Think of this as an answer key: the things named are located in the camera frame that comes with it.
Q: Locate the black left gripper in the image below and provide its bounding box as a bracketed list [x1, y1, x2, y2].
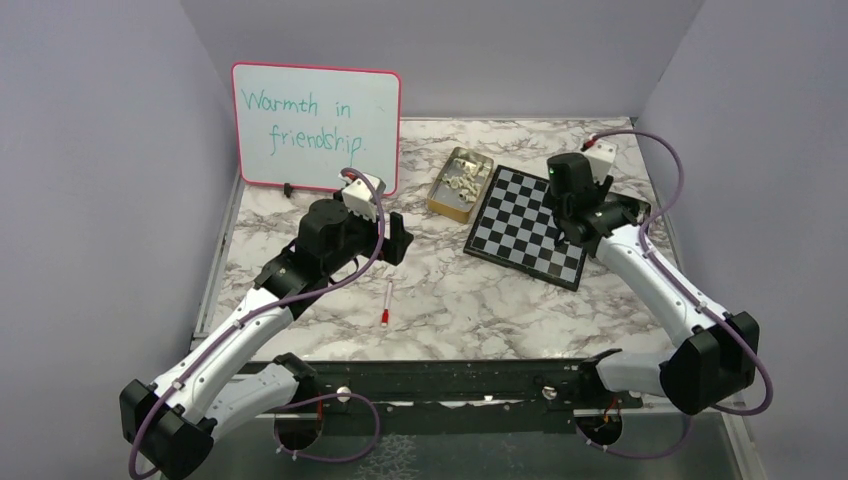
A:
[324, 191, 415, 276]

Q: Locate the white and red marker pen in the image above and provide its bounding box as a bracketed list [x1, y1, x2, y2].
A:
[380, 281, 394, 327]

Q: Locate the pile of white chess pieces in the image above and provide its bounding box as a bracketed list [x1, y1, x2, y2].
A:
[442, 153, 487, 203]

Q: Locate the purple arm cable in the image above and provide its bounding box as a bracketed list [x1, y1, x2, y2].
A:
[576, 129, 774, 460]
[127, 168, 387, 480]

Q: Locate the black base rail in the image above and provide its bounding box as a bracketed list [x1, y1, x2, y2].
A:
[268, 358, 642, 440]

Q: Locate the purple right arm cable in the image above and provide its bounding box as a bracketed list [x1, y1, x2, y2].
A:
[576, 129, 774, 460]

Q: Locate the gold tin tray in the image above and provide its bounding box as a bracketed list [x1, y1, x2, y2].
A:
[427, 147, 495, 224]

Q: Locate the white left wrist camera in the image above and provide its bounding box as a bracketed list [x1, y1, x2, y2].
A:
[340, 174, 378, 223]

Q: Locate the pink framed whiteboard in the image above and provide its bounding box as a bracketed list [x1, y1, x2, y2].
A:
[230, 62, 402, 195]

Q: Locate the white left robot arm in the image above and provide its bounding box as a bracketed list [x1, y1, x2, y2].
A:
[119, 199, 414, 479]

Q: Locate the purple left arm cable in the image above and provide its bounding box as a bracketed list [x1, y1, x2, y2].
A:
[127, 168, 387, 480]

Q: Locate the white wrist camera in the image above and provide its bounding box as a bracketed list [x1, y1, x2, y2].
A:
[340, 174, 378, 223]
[581, 139, 618, 184]

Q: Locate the black and silver chessboard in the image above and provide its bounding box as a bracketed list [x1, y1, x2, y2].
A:
[464, 165, 587, 291]

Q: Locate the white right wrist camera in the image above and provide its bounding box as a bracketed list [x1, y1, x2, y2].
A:
[581, 139, 618, 184]

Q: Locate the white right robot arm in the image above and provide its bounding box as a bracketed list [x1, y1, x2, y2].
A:
[543, 153, 760, 415]

